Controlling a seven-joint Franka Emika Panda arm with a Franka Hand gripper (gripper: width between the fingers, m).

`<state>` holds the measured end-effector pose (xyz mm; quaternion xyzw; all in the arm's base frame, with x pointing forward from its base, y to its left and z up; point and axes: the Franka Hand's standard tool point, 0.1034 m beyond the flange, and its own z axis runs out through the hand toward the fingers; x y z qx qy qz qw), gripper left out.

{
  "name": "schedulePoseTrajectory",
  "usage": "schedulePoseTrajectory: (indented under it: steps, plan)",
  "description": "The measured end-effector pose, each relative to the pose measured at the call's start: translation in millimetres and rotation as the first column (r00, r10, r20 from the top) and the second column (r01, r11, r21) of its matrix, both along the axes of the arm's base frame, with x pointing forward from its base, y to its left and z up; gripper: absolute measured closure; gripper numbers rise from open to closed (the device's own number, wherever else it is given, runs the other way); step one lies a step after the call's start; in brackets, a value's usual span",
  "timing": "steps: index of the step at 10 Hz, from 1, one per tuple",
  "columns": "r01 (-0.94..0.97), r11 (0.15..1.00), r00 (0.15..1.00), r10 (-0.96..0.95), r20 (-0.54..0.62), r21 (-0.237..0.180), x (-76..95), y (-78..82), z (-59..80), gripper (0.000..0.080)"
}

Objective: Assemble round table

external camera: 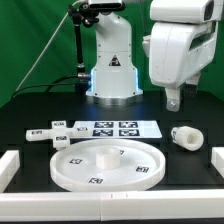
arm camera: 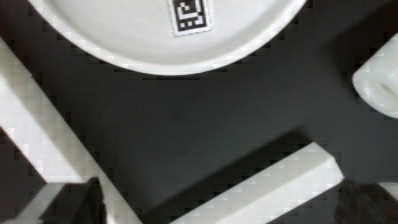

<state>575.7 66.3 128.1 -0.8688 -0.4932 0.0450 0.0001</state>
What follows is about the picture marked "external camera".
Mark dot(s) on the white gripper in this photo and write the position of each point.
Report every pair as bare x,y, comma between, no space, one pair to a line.
177,53

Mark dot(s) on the white round table top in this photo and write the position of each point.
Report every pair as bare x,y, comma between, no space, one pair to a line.
104,165

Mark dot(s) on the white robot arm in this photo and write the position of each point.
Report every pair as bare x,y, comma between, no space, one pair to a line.
114,78

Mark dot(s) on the white marker sheet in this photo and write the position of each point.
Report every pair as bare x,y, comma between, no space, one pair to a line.
117,129

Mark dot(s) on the white front fence bar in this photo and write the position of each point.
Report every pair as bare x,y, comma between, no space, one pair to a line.
141,205

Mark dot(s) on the white cross-shaped table base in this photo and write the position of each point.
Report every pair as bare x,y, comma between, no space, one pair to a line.
59,133

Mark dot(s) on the white left fence block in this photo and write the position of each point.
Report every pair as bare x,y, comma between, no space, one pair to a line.
9,165

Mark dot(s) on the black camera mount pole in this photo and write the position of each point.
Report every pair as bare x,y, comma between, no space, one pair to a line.
81,16

